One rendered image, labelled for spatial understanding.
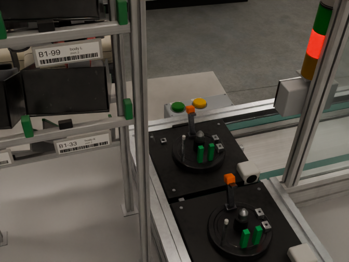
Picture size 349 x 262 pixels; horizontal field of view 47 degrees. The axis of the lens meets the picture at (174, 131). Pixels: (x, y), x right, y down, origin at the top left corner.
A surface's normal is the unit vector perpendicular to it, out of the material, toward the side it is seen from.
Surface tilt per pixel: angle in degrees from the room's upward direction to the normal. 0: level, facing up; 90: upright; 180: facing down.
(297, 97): 90
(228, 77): 0
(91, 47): 90
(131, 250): 0
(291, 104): 90
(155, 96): 0
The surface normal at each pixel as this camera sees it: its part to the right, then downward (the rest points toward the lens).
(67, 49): 0.31, 0.63
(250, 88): 0.03, -0.75
